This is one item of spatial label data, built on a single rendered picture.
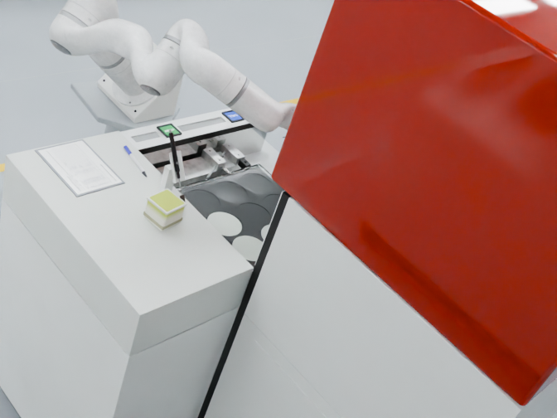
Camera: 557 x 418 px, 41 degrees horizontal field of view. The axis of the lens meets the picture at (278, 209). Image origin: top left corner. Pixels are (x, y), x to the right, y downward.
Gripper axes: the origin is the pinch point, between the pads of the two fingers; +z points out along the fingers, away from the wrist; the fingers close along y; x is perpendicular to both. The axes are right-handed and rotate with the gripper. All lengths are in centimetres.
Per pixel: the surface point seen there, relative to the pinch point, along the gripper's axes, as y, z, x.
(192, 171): -10.3, 4.3, -31.9
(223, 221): 9.2, 2.3, -16.0
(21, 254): 33, 21, -63
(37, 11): -227, 92, -192
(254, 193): -8.6, 2.3, -11.7
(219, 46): -274, 92, -87
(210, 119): -29.3, -3.7, -34.5
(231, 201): -0.7, 2.4, -16.5
